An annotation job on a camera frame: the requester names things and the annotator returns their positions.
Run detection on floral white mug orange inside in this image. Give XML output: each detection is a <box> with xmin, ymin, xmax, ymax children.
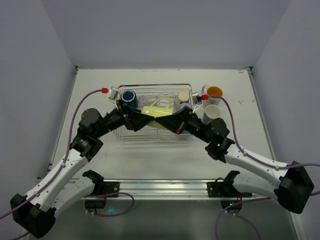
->
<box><xmin>201</xmin><ymin>84</ymin><xmax>223</xmax><ymax>108</ymax></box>

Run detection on steel wire dish rack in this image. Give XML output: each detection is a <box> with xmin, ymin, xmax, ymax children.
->
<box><xmin>113</xmin><ymin>83</ymin><xmax>194</xmax><ymax>144</ymax></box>

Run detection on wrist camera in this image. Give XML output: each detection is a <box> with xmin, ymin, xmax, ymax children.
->
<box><xmin>191</xmin><ymin>92</ymin><xmax>209</xmax><ymax>113</ymax></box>
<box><xmin>107</xmin><ymin>86</ymin><xmax>120</xmax><ymax>106</ymax></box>

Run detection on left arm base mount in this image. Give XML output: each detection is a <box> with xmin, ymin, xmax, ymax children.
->
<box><xmin>84</xmin><ymin>181</ymin><xmax>120</xmax><ymax>213</ymax></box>

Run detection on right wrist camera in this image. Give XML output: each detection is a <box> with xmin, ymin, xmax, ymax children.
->
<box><xmin>191</xmin><ymin>92</ymin><xmax>209</xmax><ymax>113</ymax></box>

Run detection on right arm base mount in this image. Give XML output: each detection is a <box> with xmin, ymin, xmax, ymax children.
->
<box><xmin>206</xmin><ymin>177</ymin><xmax>243</xmax><ymax>209</ymax></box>

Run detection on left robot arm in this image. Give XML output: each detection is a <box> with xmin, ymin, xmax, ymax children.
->
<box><xmin>10</xmin><ymin>101</ymin><xmax>155</xmax><ymax>239</ymax></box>

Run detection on speckled beige small cup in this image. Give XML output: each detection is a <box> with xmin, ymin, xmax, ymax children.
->
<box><xmin>146</xmin><ymin>101</ymin><xmax>156</xmax><ymax>107</ymax></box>

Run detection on aluminium mounting rail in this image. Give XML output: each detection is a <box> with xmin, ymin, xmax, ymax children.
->
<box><xmin>32</xmin><ymin>177</ymin><xmax>296</xmax><ymax>201</ymax></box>

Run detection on lavender plastic tumbler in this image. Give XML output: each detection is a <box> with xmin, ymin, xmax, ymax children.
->
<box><xmin>178</xmin><ymin>102</ymin><xmax>192</xmax><ymax>111</ymax></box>

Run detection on dark blue glossy mug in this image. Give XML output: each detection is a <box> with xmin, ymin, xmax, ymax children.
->
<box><xmin>120</xmin><ymin>90</ymin><xmax>139</xmax><ymax>109</ymax></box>

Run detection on cream and brown cup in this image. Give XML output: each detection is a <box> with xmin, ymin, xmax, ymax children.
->
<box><xmin>174</xmin><ymin>91</ymin><xmax>190</xmax><ymax>108</ymax></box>

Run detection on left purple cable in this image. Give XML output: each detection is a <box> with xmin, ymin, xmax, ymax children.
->
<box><xmin>0</xmin><ymin>87</ymin><xmax>110</xmax><ymax>240</ymax></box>

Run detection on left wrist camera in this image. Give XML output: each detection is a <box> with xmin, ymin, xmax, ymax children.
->
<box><xmin>107</xmin><ymin>86</ymin><xmax>120</xmax><ymax>106</ymax></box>

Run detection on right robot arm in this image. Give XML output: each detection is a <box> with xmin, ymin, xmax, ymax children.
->
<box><xmin>155</xmin><ymin>107</ymin><xmax>314</xmax><ymax>214</ymax></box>

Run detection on yellow-green ceramic mug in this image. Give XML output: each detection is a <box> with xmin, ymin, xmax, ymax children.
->
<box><xmin>141</xmin><ymin>97</ymin><xmax>173</xmax><ymax>118</ymax></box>

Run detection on small clear glass cup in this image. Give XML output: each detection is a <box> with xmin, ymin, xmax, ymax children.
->
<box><xmin>138</xmin><ymin>95</ymin><xmax>149</xmax><ymax>106</ymax></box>

